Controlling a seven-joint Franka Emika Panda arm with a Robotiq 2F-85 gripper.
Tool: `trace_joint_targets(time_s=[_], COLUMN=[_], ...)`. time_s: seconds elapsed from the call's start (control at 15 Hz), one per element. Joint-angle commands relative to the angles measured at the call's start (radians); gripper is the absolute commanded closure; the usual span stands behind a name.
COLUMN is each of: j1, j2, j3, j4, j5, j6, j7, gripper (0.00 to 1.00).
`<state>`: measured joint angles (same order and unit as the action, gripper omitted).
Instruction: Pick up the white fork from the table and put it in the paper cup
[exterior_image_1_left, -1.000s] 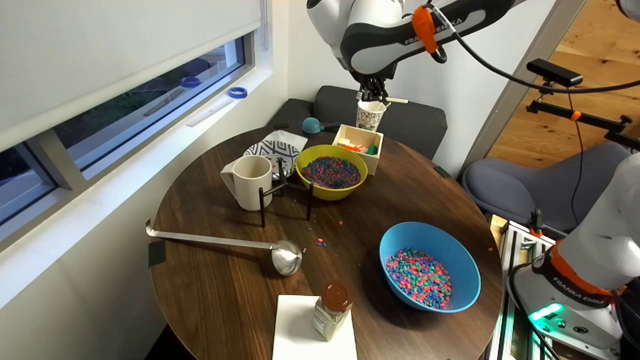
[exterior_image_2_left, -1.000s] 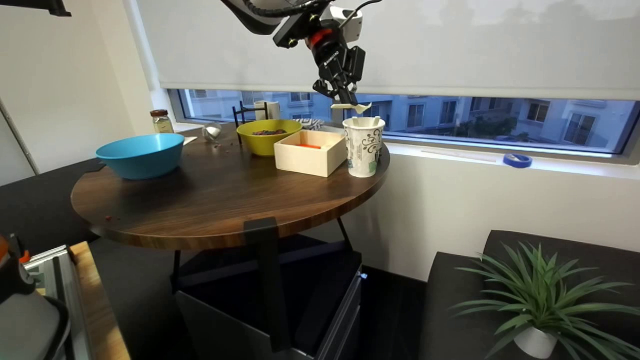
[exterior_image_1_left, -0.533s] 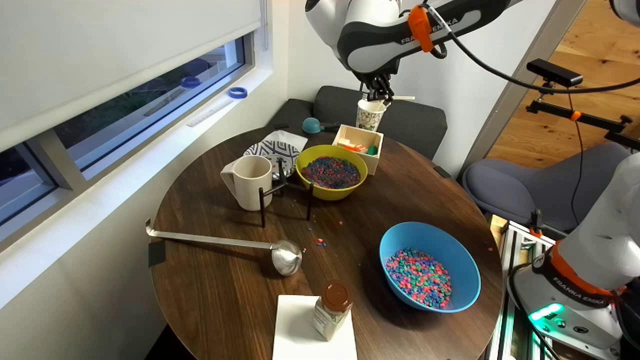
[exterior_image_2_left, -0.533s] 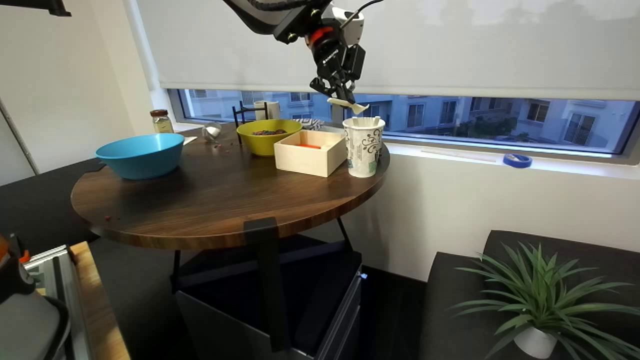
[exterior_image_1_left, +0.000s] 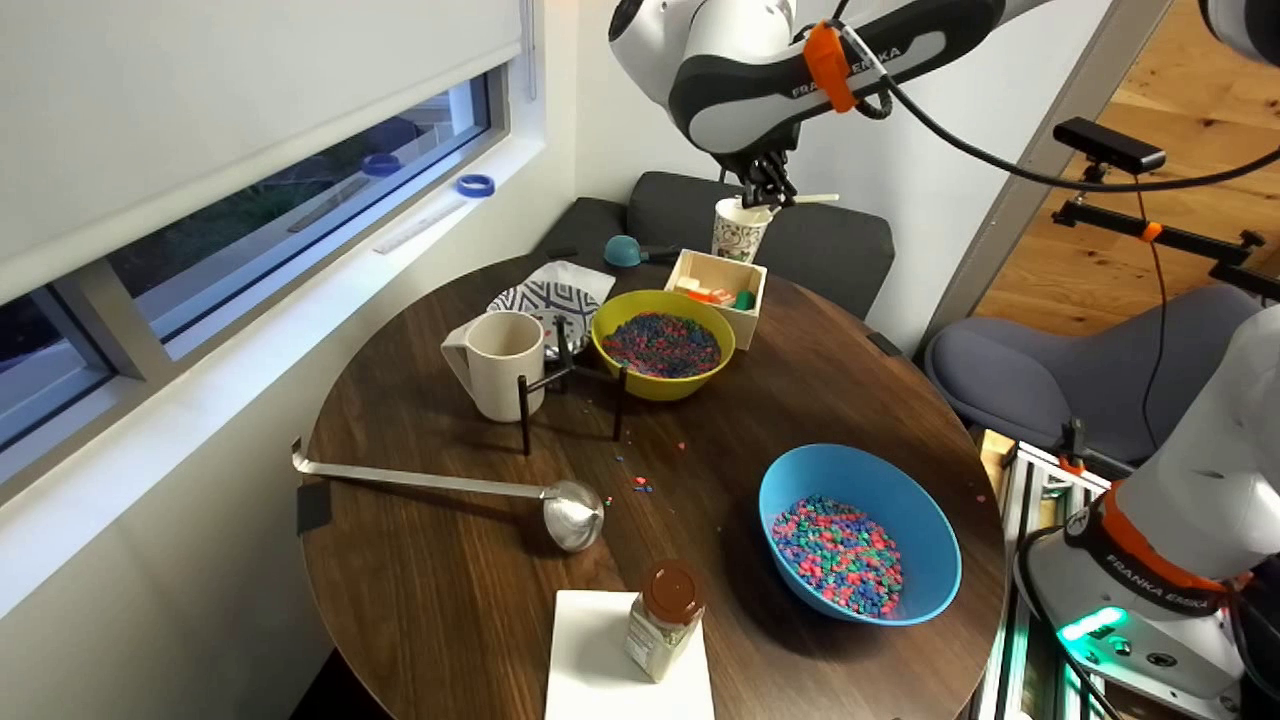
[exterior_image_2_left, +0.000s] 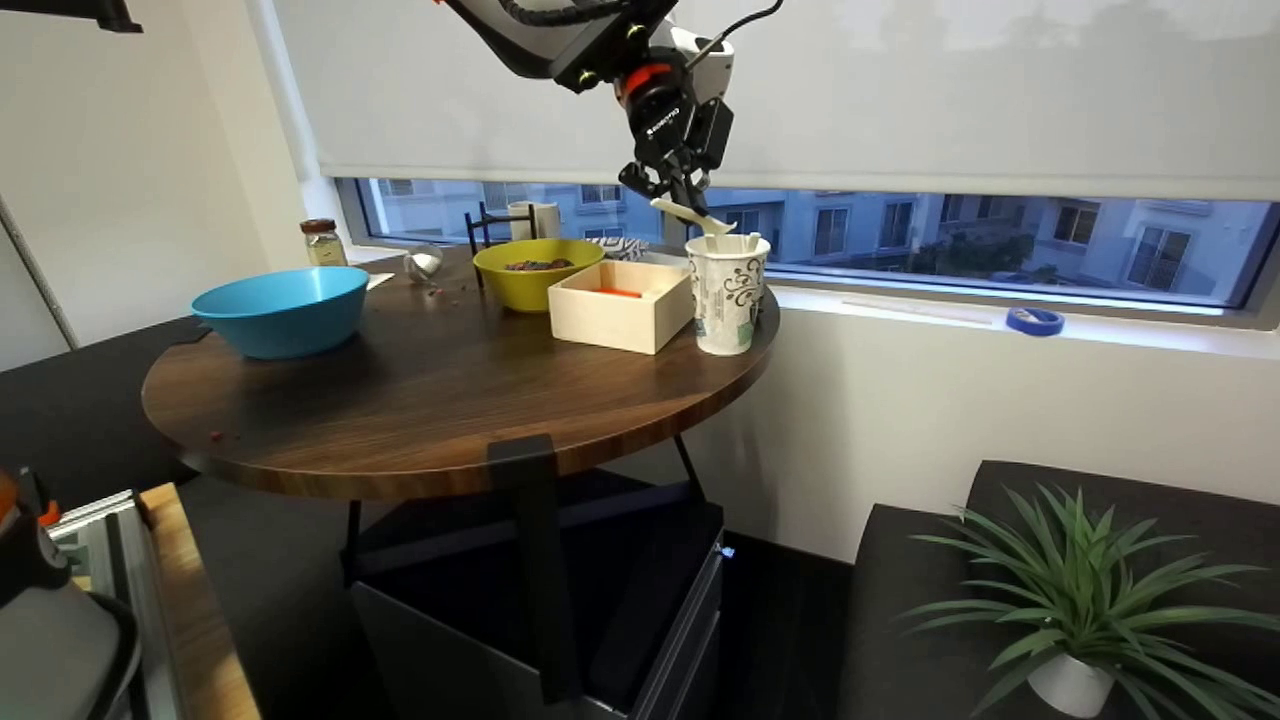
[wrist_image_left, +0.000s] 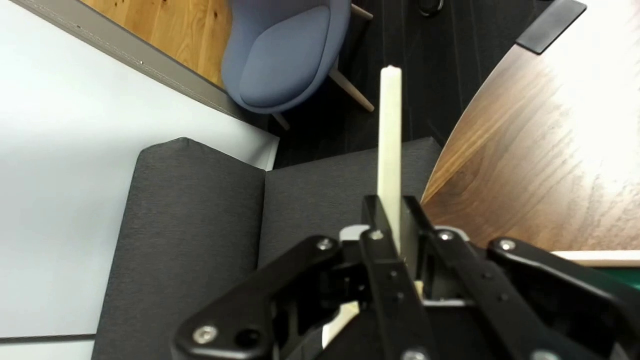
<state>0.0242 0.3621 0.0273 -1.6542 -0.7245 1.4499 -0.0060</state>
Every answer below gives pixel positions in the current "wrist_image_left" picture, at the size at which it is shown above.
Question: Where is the blue upholstered chair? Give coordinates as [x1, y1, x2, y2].
[221, 0, 376, 131]

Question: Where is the black flat block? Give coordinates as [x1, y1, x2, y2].
[515, 0, 588, 55]

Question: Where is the dark grey sofa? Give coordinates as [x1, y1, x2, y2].
[91, 136, 443, 360]

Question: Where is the white plastic fork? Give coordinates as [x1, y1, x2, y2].
[322, 65, 425, 348]

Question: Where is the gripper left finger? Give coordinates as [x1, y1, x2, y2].
[171, 195, 437, 360]

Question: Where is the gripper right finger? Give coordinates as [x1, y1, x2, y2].
[401, 195, 640, 360]

